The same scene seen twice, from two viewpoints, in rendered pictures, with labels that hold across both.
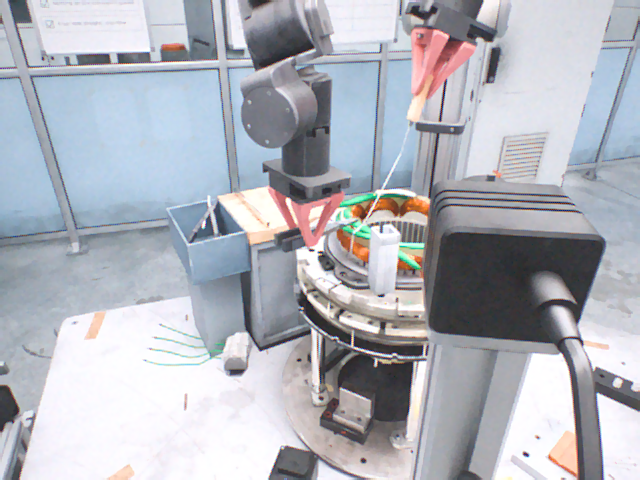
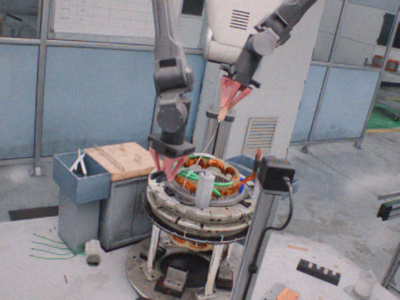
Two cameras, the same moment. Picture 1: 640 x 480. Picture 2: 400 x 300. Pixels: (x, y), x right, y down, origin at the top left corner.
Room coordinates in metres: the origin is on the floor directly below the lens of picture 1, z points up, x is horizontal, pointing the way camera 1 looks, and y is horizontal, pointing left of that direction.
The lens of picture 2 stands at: (-0.40, 0.23, 1.63)
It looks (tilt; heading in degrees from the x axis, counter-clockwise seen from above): 21 degrees down; 342
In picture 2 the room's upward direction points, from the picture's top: 11 degrees clockwise
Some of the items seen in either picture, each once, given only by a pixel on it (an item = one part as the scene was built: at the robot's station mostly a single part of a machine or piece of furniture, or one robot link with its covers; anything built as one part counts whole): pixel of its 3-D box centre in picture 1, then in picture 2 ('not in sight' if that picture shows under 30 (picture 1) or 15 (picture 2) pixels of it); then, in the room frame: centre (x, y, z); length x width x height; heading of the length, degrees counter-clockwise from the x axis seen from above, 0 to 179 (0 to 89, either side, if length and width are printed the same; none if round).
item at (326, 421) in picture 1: (347, 420); (170, 286); (0.52, -0.05, 0.81); 0.08 x 0.05 x 0.02; 61
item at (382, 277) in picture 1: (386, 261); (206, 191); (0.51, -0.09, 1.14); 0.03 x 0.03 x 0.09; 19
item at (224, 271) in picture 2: not in sight; (225, 272); (0.57, -0.22, 0.83); 0.05 x 0.04 x 0.02; 163
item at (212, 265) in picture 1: (213, 281); (78, 204); (0.78, 0.22, 0.92); 0.17 x 0.11 x 0.28; 28
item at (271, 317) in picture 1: (282, 267); (120, 198); (0.85, 0.08, 0.91); 0.19 x 0.19 x 0.26; 28
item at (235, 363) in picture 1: (236, 350); (92, 251); (0.70, 0.17, 0.80); 0.10 x 0.05 x 0.04; 1
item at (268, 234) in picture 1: (279, 208); (124, 160); (0.85, 0.08, 1.05); 0.20 x 0.19 x 0.02; 118
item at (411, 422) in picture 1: (417, 394); (213, 267); (0.50, -0.15, 0.91); 0.02 x 0.02 x 0.21
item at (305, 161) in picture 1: (305, 153); (173, 133); (0.52, 0.02, 1.28); 0.10 x 0.07 x 0.07; 37
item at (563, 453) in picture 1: (572, 453); (287, 297); (0.47, -0.40, 0.80); 0.07 x 0.05 x 0.01; 132
